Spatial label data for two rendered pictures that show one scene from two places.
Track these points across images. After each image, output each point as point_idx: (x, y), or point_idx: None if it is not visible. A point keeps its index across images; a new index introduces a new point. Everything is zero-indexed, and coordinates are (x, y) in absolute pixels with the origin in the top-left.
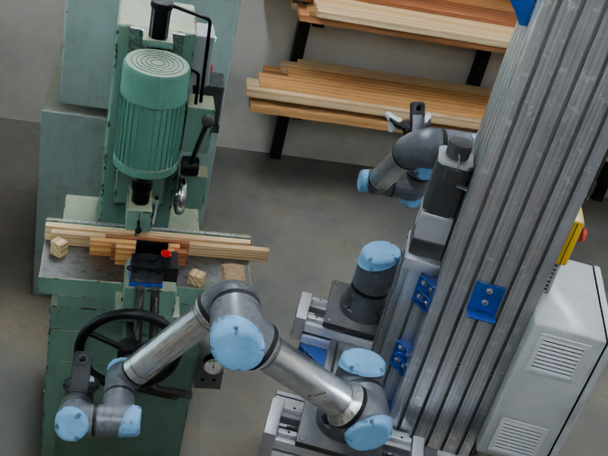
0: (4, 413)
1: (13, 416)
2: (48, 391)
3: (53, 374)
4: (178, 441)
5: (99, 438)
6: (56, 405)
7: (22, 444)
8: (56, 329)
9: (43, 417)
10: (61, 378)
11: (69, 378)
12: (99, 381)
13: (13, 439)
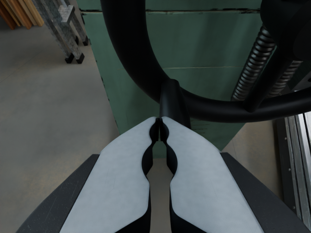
0: (102, 103)
1: (108, 106)
2: (113, 104)
3: (113, 86)
4: (236, 131)
5: None
6: (125, 115)
7: (115, 125)
8: (93, 12)
9: (116, 124)
10: (122, 90)
11: (70, 190)
12: (293, 217)
13: (108, 121)
